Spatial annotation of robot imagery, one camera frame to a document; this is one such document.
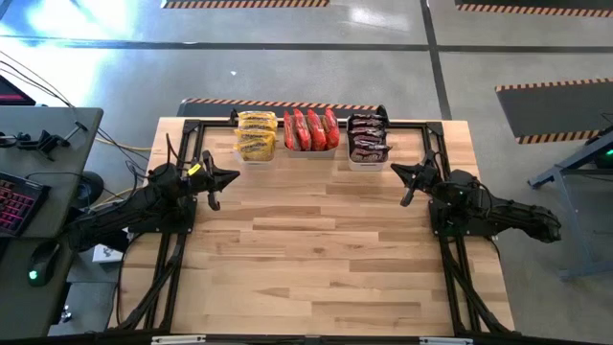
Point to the chrome caster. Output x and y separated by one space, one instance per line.
66 314

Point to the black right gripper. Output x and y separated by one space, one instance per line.
428 177

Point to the white plastic bin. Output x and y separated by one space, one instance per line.
366 167

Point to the clear plastic bin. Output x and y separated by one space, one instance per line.
254 165

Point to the black desk clamp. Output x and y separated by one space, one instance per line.
48 142

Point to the black device with green light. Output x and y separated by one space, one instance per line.
606 160

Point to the black round base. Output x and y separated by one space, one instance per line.
91 187

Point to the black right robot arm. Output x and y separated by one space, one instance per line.
503 213

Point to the black aluminium table frame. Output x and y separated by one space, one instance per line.
311 123

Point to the grey office desk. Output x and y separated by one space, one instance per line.
72 120

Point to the black mat with striped edge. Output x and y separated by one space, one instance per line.
215 111
527 9
551 110
239 4

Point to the black computer mouse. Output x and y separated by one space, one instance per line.
43 263

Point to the white bracket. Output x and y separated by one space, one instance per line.
445 341
177 340

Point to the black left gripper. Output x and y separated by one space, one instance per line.
201 179

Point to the blue-grey table stand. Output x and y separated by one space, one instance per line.
577 230

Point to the backlit black keyboard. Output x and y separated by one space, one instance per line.
16 203

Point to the black monitor with red stripe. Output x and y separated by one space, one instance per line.
12 93

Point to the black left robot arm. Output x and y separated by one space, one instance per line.
139 206

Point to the red Maruchan noodle pack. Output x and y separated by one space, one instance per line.
332 128
288 134
316 130
302 129

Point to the grey plastic bin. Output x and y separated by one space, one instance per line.
311 154

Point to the white box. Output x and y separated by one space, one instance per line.
107 254

